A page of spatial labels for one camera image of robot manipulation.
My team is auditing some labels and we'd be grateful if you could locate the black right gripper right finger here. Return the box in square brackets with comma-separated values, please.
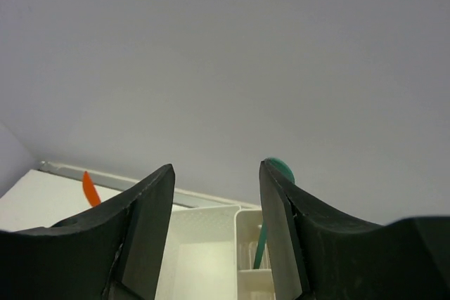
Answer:
[259, 160, 449, 299]

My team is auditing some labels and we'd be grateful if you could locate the orange plastic knife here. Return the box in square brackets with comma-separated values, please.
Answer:
[82, 171, 101, 207]

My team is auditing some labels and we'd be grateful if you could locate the white utensil caddy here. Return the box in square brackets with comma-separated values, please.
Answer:
[155, 205, 276, 300]

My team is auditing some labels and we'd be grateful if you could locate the teal plastic spoon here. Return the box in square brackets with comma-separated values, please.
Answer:
[252, 157, 295, 269]

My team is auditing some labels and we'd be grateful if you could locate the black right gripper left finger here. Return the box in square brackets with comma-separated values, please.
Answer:
[1, 164, 175, 299]

